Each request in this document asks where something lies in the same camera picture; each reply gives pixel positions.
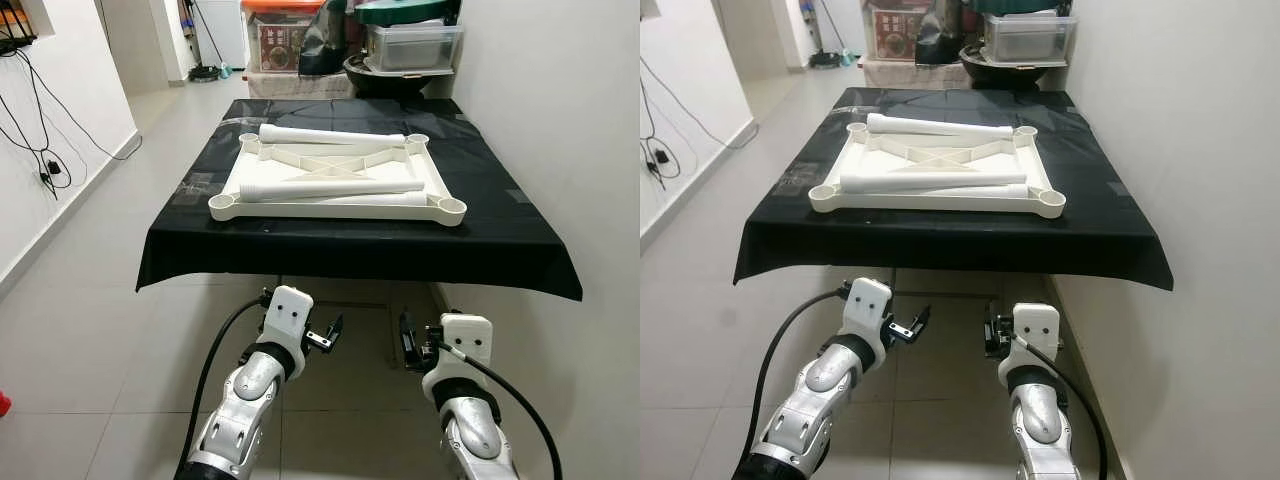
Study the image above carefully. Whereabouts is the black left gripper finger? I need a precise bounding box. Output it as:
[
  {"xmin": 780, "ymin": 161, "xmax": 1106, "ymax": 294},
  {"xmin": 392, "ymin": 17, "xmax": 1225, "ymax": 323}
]
[
  {"xmin": 310, "ymin": 314, "xmax": 345, "ymax": 353},
  {"xmin": 891, "ymin": 304, "xmax": 932, "ymax": 347}
]

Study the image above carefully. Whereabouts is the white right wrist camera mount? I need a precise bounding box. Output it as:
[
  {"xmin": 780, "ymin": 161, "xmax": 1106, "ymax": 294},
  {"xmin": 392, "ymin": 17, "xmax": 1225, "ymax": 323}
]
[
  {"xmin": 436, "ymin": 313, "xmax": 494, "ymax": 383},
  {"xmin": 1009, "ymin": 302, "xmax": 1062, "ymax": 374}
]

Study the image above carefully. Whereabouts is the black round basin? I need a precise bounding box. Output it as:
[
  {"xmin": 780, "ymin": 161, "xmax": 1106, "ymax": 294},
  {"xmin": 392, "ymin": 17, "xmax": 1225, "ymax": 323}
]
[
  {"xmin": 341, "ymin": 54, "xmax": 457, "ymax": 100},
  {"xmin": 958, "ymin": 44, "xmax": 1071, "ymax": 92}
]

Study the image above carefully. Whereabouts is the beige patterned bench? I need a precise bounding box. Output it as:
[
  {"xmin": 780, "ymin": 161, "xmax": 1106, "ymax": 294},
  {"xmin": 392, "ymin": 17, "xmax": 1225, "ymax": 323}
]
[
  {"xmin": 862, "ymin": 57, "xmax": 966, "ymax": 92},
  {"xmin": 245, "ymin": 70, "xmax": 353, "ymax": 100}
]

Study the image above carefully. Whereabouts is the white plastic table leg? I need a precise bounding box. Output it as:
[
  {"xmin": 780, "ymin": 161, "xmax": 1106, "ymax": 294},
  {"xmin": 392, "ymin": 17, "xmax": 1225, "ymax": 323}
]
[
  {"xmin": 270, "ymin": 192, "xmax": 432, "ymax": 209},
  {"xmin": 237, "ymin": 177, "xmax": 428, "ymax": 204},
  {"xmin": 870, "ymin": 185, "xmax": 1032, "ymax": 200},
  {"xmin": 257, "ymin": 123, "xmax": 409, "ymax": 149},
  {"xmin": 837, "ymin": 171, "xmax": 1030, "ymax": 196},
  {"xmin": 865, "ymin": 112, "xmax": 1017, "ymax": 140}
]

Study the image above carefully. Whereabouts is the green round lid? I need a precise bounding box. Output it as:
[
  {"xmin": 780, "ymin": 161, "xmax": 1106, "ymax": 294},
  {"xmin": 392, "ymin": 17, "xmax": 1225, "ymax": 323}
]
[
  {"xmin": 975, "ymin": 0, "xmax": 1074, "ymax": 17},
  {"xmin": 352, "ymin": 0, "xmax": 464, "ymax": 27}
]

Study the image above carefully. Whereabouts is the white children table top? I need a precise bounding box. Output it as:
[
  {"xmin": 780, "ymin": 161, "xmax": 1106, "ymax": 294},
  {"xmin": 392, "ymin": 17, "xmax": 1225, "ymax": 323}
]
[
  {"xmin": 207, "ymin": 131, "xmax": 469, "ymax": 228},
  {"xmin": 807, "ymin": 121, "xmax": 1068, "ymax": 221}
]

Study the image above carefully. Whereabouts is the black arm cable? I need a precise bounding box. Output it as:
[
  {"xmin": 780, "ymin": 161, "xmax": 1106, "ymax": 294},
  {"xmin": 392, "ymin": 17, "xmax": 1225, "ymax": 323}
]
[
  {"xmin": 1012, "ymin": 333, "xmax": 1111, "ymax": 480},
  {"xmin": 733, "ymin": 287, "xmax": 851, "ymax": 480},
  {"xmin": 176, "ymin": 292, "xmax": 271, "ymax": 480},
  {"xmin": 436, "ymin": 340, "xmax": 563, "ymax": 480}
]

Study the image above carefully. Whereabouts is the black plastic bag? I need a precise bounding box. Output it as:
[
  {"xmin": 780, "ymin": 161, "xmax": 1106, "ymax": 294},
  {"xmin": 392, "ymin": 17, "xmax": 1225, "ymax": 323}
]
[
  {"xmin": 297, "ymin": 0, "xmax": 367, "ymax": 79},
  {"xmin": 914, "ymin": 0, "xmax": 979, "ymax": 69}
]

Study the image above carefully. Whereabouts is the long thin black wall cable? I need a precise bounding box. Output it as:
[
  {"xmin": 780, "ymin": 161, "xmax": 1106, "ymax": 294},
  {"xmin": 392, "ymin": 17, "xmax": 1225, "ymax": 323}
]
[
  {"xmin": 15, "ymin": 45, "xmax": 144, "ymax": 161},
  {"xmin": 640, "ymin": 55, "xmax": 758, "ymax": 151}
]

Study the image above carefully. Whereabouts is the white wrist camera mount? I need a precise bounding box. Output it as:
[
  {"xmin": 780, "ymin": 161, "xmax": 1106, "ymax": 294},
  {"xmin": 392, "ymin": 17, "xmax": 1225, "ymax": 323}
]
[
  {"xmin": 840, "ymin": 277, "xmax": 894, "ymax": 348},
  {"xmin": 1009, "ymin": 302, "xmax": 1062, "ymax": 374},
  {"xmin": 261, "ymin": 285, "xmax": 315, "ymax": 353},
  {"xmin": 436, "ymin": 313, "xmax": 494, "ymax": 383}
]

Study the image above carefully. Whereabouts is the black tablecloth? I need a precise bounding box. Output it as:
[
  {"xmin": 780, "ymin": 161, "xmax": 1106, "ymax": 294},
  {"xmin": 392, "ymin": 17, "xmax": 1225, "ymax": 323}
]
[
  {"xmin": 135, "ymin": 97, "xmax": 585, "ymax": 303},
  {"xmin": 732, "ymin": 87, "xmax": 1176, "ymax": 293}
]

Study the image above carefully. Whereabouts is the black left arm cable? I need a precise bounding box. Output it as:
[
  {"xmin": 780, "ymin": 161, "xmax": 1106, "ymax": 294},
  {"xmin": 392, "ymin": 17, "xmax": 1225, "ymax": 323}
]
[
  {"xmin": 733, "ymin": 287, "xmax": 851, "ymax": 480},
  {"xmin": 176, "ymin": 292, "xmax": 271, "ymax": 480}
]

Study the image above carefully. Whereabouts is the looped black wall cable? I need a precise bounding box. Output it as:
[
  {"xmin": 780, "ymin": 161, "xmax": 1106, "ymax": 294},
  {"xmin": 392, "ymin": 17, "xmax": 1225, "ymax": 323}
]
[
  {"xmin": 640, "ymin": 100, "xmax": 683, "ymax": 191},
  {"xmin": 0, "ymin": 50, "xmax": 73, "ymax": 201}
]

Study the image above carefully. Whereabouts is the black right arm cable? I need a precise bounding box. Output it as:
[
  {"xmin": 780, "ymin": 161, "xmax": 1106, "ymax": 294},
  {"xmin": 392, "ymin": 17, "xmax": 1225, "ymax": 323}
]
[
  {"xmin": 1012, "ymin": 333, "xmax": 1111, "ymax": 480},
  {"xmin": 436, "ymin": 340, "xmax": 563, "ymax": 480}
]

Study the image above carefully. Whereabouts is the orange-lidded storage box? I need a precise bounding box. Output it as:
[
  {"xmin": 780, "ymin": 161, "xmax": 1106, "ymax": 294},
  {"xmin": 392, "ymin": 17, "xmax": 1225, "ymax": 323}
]
[
  {"xmin": 240, "ymin": 0, "xmax": 326, "ymax": 74},
  {"xmin": 862, "ymin": 0, "xmax": 933, "ymax": 61}
]

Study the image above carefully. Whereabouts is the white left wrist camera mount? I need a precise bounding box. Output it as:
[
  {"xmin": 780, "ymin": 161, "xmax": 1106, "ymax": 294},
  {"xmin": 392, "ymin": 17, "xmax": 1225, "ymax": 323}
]
[
  {"xmin": 840, "ymin": 277, "xmax": 894, "ymax": 348},
  {"xmin": 261, "ymin": 285, "xmax": 315, "ymax": 353}
]

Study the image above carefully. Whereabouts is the clear plastic storage bin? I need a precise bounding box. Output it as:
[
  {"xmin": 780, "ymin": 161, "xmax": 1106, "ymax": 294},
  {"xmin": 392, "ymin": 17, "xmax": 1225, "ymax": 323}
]
[
  {"xmin": 982, "ymin": 12, "xmax": 1080, "ymax": 67},
  {"xmin": 362, "ymin": 22, "xmax": 466, "ymax": 75}
]

